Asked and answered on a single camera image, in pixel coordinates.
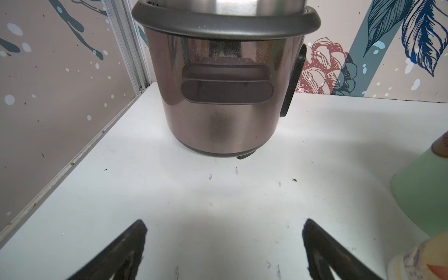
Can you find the silver rice cooker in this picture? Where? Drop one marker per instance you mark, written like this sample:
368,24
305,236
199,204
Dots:
226,70

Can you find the green straw holder cup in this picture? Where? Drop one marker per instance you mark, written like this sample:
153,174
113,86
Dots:
421,189

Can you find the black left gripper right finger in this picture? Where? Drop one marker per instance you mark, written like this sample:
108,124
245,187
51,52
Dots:
327,256

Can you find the white lid cup left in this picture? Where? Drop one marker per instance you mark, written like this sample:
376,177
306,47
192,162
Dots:
427,261

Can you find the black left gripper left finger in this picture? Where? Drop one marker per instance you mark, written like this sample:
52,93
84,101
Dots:
120,260

